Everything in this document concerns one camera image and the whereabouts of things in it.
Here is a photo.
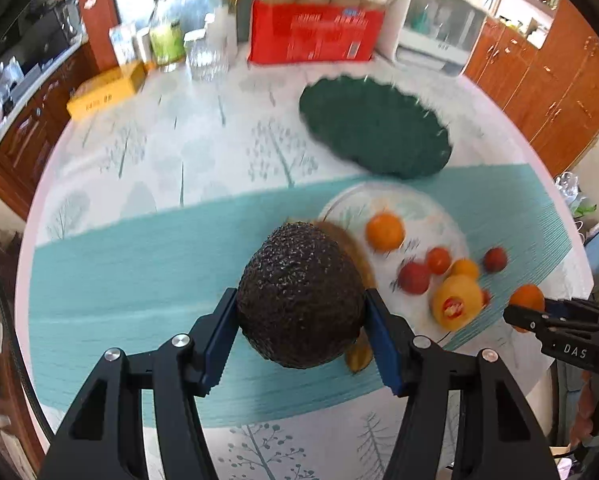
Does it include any small red cherry tomato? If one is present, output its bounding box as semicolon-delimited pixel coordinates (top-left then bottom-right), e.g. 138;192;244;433
483;246;508;274

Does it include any yellow apple with sticker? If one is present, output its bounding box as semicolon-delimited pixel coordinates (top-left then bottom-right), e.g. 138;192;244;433
431;275;483;332

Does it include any small yellow orange kumquat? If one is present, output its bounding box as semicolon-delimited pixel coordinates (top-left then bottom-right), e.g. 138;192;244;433
449;258;481;281

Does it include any brown ripe banana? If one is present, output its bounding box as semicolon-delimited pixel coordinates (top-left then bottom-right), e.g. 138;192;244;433
313;220;377;374

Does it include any large orange mandarin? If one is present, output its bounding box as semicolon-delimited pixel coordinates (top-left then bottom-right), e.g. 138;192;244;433
365;211;406;254

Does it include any dark avocado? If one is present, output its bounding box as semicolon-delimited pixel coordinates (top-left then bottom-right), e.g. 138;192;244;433
236;221;365;370

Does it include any round white floral placemat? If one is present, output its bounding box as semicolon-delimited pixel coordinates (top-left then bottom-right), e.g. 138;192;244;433
319;181;470;346

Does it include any wooden cabinet right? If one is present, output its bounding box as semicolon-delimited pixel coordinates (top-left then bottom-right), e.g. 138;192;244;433
465;0;599;177

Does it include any dark green scalloped plate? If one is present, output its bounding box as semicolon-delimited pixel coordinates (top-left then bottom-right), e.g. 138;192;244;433
298;75;452;180

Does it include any white countertop sterilizer cabinet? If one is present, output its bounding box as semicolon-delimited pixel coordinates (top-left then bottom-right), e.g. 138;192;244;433
375;0;488;76

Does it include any yellow cardboard box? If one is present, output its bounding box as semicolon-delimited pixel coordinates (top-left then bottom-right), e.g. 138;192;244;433
66;61;146;120

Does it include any red paper cup package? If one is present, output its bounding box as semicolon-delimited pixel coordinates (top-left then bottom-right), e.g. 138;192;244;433
248;0;394;65

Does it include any clear glass cup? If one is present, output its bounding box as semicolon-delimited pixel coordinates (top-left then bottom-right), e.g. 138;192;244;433
183;28;229;81

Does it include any bottle with green label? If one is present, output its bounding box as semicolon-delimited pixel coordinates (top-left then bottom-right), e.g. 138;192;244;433
148;0;185;73

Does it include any black cable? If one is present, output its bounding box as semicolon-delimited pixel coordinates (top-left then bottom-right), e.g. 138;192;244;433
0;249;55;441

